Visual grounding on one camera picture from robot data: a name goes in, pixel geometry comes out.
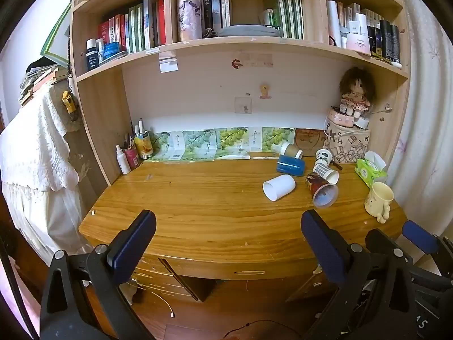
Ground white spray bottle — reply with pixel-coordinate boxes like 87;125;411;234
116;144;131;175

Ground grey zip pouch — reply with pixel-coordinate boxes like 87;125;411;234
217;24;281;38

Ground blue cup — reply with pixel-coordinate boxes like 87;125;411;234
276;154;306;177

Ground red patterned paper cup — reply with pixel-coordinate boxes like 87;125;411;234
305;172;339;209

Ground plain white cup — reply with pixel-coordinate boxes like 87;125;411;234
263;174;296;202

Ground wooden bookshelf unit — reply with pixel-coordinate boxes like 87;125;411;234
69;0;412;186

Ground checked white paper cup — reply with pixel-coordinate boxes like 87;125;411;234
313;164;340;185

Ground rag doll with brown hair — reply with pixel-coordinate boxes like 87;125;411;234
339;66;376;118

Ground wooden desk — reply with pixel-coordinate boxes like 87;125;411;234
78;156;408;281

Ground beige printed storage bag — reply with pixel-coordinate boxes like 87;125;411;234
324;122;372;164

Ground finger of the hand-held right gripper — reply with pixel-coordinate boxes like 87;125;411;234
402;220;453;277

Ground yellow printed pen holder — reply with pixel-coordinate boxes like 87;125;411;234
135;131;153;159

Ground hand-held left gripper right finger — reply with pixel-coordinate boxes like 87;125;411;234
301;210;420;340

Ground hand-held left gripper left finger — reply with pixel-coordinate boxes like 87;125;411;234
40;210;157;340

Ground clear wall hook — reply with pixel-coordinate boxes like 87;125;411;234
235;96;253;114

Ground white cup with dark print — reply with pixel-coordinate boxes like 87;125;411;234
315;148;334;168

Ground white lace cloth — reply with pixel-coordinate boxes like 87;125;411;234
0;84;86;256

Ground white floral curtain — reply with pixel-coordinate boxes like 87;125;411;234
385;0;453;228

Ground stack of old books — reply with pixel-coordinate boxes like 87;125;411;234
19;64;70;106

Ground blue jar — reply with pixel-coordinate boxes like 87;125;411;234
103;42;121;60

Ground white and pink cosmetic box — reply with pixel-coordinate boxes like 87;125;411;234
345;33;372;56

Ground row of dark and white books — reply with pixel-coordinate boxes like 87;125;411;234
196;0;233;31

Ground red pen holder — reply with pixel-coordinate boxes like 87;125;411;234
122;145;141;170

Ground wooden drawer cabinet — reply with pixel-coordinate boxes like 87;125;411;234
130;256;199;302

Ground brown wooden box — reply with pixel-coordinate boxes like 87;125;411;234
294;128;328;150

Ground cream mug with feet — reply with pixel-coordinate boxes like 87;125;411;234
364;181;395;224

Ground brown and green paper cup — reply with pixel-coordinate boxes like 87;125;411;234
279;141;304;160

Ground green tissue pack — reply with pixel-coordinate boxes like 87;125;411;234
354;150;388;189

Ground white floral cylinder box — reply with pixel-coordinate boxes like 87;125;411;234
176;0;203;42

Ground yellow hanging toy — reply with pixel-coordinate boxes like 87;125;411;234
61;91;79;122

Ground black bottle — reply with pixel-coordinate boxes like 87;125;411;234
86;39;99;72

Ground black cable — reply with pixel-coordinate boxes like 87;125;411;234
222;320;284;340

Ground row of black cosmetic boxes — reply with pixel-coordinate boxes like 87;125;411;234
366;19;401;63

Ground row of red and green books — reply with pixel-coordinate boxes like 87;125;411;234
98;0;167;54

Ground green framed picture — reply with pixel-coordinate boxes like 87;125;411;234
40;1;73;67

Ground white cable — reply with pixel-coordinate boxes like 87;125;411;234
141;279;176;318

